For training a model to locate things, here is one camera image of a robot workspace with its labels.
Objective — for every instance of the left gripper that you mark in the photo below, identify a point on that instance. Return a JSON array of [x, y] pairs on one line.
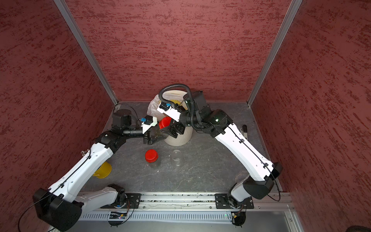
[[146, 137]]

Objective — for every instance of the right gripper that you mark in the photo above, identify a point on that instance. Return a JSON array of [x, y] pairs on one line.
[[175, 131]]

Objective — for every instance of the clear plastic jar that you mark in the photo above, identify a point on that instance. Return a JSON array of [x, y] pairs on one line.
[[176, 158], [158, 135]]

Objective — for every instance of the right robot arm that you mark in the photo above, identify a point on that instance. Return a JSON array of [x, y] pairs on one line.
[[262, 173]]

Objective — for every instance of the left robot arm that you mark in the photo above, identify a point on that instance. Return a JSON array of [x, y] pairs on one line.
[[60, 205]]

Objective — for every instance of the cream plastic waste bin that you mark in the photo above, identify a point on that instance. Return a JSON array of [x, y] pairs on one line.
[[176, 96]]

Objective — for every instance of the white printed bin liner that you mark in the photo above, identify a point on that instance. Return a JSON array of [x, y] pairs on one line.
[[152, 108]]

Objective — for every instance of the grey black stapler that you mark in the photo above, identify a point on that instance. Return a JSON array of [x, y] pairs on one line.
[[244, 131]]

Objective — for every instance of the yellow pencil cup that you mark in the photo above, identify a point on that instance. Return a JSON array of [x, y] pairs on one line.
[[103, 171]]

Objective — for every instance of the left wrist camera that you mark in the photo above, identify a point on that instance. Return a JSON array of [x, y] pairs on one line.
[[147, 123]]

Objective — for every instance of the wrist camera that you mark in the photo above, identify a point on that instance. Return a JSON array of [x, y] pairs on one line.
[[147, 123], [167, 109]]

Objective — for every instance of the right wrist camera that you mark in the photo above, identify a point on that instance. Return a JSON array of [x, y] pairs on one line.
[[167, 109]]

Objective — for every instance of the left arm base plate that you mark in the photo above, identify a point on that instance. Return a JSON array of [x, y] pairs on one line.
[[132, 200]]

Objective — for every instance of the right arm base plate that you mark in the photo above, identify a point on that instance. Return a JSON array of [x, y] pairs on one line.
[[224, 201]]

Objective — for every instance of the aluminium mounting rail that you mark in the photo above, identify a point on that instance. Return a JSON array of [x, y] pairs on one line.
[[205, 201]]

